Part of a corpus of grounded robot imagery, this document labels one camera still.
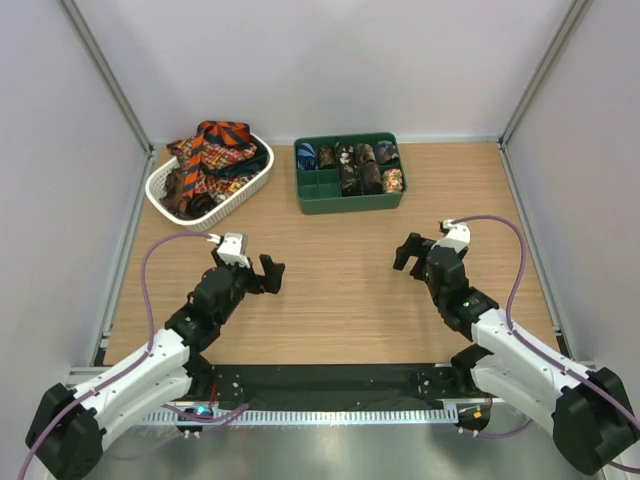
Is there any dark green tie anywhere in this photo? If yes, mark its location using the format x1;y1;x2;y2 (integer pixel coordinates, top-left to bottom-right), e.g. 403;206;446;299
216;153;269;179

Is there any right aluminium frame post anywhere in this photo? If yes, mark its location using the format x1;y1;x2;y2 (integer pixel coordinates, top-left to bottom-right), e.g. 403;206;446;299
497;0;592;358

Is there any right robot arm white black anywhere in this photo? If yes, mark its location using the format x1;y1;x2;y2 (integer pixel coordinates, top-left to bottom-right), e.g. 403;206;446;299
393;225;639;475

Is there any purple cable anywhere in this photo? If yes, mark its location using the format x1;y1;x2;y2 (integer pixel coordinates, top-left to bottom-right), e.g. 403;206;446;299
446;214;640;472
17;231;251;480

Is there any left aluminium frame post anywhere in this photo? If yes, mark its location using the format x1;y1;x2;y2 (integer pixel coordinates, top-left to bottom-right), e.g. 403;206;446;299
57;0;156;369

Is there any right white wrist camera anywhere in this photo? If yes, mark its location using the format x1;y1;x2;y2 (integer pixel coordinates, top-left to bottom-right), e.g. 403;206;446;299
434;219;471;260

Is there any dark floral rolled tie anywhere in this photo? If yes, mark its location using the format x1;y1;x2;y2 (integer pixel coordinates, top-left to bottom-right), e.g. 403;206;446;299
335;142;361;197

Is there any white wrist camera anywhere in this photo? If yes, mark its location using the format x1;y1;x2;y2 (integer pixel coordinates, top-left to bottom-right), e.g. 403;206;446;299
434;219;471;260
216;232;251;268

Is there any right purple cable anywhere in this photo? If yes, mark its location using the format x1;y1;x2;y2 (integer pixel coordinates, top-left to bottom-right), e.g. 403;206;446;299
446;214;640;472

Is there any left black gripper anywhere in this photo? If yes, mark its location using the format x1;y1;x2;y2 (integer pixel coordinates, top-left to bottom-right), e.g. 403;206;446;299
212;248;283;325

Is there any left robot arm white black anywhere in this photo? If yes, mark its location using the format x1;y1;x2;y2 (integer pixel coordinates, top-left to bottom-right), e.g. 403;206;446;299
25;250;285;479

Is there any slotted grey cable duct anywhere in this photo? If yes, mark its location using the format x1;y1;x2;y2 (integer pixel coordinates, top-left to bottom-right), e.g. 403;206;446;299
139;407;459;427

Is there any beige red rolled tie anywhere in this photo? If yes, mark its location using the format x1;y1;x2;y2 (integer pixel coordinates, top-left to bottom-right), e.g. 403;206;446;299
381;168;404;194

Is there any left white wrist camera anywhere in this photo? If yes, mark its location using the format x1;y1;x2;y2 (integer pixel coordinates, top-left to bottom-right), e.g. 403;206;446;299
216;232;251;268

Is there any orange navy striped tie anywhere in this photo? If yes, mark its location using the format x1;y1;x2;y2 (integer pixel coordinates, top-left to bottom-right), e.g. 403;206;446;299
167;121;257;199

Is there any white plastic basket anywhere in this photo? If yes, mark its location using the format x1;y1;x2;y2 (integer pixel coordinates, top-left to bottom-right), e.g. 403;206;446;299
145;135;275;232

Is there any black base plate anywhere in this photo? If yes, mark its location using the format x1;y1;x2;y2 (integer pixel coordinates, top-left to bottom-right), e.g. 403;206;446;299
183;363;489;412

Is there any blue grey rolled tie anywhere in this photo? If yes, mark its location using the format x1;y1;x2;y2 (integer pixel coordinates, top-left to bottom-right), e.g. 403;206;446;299
374;140;400;165

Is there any brown camouflage rolled tie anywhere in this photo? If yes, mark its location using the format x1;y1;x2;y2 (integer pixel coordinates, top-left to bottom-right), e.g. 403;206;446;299
317;145;336;170

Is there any aluminium frame post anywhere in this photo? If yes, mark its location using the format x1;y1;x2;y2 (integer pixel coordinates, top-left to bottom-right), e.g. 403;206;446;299
497;0;592;358
57;0;156;369

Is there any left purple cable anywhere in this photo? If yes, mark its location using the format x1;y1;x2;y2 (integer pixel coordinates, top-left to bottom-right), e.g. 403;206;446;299
17;231;251;480

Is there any green divided organizer tray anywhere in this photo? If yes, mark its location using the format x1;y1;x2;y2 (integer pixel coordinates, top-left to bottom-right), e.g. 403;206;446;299
294;132;408;215

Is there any red yellow patterned tie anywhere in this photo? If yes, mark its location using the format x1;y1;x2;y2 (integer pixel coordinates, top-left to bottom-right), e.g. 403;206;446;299
193;140;258;197

